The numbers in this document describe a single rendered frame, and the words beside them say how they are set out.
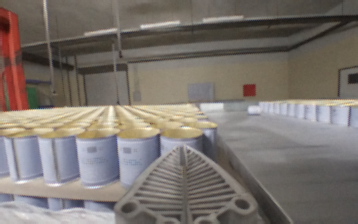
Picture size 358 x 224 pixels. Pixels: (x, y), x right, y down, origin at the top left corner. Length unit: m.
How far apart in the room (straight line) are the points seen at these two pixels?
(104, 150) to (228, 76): 9.61
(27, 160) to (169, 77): 9.28
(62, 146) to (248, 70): 10.14
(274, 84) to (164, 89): 7.25
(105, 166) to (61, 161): 0.07
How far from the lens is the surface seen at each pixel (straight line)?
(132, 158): 0.21
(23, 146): 0.33
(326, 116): 0.89
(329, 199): 0.29
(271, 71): 10.86
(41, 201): 0.37
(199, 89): 7.66
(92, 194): 0.25
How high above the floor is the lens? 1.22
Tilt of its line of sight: 5 degrees down
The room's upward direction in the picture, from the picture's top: 3 degrees counter-clockwise
